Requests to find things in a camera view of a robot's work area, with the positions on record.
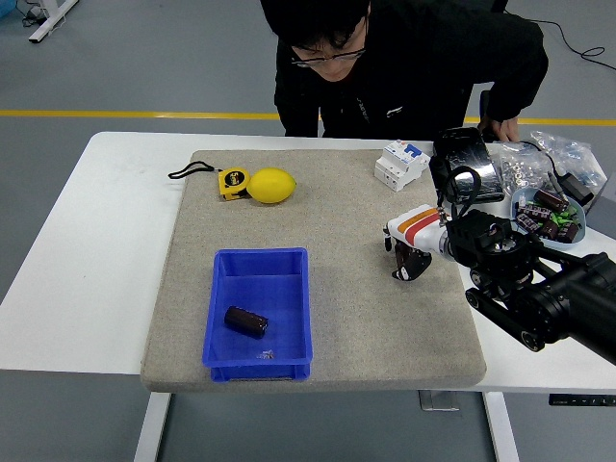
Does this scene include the person's left hand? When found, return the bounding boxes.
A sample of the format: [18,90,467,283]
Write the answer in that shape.
[488,117,521,143]

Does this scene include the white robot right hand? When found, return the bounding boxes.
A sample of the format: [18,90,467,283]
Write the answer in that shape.
[383,204,449,283]

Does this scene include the blue plastic box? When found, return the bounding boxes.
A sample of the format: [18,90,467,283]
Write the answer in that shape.
[199,246,314,382]

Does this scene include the clear bag of metal washers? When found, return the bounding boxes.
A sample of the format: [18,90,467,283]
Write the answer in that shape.
[490,141,554,203]

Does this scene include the black film-wrapped device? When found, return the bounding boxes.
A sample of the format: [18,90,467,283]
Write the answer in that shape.
[428,126,505,204]

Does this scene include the white circuit breaker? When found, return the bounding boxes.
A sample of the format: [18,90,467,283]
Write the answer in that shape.
[373,141,431,193]

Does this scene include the light blue bowl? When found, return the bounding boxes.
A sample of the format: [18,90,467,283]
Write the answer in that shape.
[509,186,588,250]

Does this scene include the clear bag of blue parts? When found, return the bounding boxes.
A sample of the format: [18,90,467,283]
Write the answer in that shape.
[528,129,606,193]

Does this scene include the black power adapter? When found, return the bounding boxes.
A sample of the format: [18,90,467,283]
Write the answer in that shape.
[560,171,597,207]

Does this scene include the person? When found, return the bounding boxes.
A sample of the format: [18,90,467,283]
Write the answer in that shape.
[259,0,550,143]

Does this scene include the grey-brown mat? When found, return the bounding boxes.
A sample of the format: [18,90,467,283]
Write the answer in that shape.
[140,148,487,394]

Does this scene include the yellow lemon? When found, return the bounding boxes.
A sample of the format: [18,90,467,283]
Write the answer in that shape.
[245,167,297,205]

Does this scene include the yellow tape measure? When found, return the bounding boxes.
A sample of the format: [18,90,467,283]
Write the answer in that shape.
[167,161,252,200]

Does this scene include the black table control panel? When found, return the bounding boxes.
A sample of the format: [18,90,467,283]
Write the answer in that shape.
[549,394,616,408]

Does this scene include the white table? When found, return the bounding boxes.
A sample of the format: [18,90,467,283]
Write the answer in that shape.
[0,131,616,462]

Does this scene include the black floor cable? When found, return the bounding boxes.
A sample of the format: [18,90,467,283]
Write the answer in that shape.
[522,17,616,72]

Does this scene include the grey metal table bracket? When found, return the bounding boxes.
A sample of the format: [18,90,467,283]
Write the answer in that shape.
[417,390,461,413]

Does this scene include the white metal frame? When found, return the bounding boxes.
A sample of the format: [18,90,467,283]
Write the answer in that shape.
[27,0,81,44]

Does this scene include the black tangled cable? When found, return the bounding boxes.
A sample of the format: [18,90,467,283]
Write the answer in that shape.
[21,2,52,28]

